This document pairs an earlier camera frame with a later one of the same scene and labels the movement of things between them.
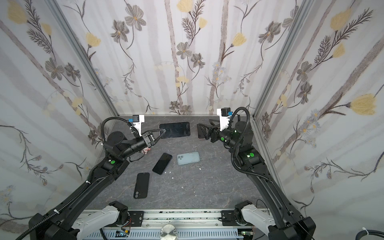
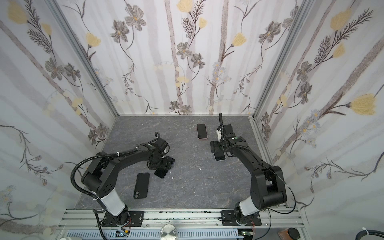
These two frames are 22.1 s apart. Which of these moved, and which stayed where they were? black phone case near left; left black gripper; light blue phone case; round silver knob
Moved: light blue phone case; left black gripper
Stayed: round silver knob; black phone case near left
